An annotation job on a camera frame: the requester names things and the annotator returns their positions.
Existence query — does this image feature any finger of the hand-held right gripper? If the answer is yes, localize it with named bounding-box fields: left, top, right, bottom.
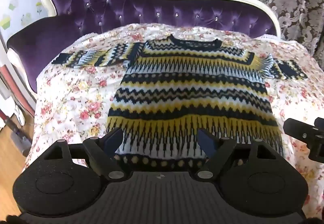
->
left=307, top=141, right=324, bottom=164
left=283, top=118, right=324, bottom=144

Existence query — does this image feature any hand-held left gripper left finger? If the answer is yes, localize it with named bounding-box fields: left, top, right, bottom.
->
left=42, top=128, right=129, bottom=181

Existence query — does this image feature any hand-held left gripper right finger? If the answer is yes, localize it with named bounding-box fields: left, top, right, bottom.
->
left=194, top=128, right=284, bottom=180

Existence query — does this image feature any yellow navy patterned knit sweater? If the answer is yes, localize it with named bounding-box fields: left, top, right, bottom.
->
left=52, top=35, right=309, bottom=171

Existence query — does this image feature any floral print blanket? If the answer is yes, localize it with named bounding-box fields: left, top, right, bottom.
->
left=21, top=22, right=324, bottom=217

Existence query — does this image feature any purple tufted velvet sofa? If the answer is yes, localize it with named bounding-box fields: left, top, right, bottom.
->
left=6, top=0, right=281, bottom=94

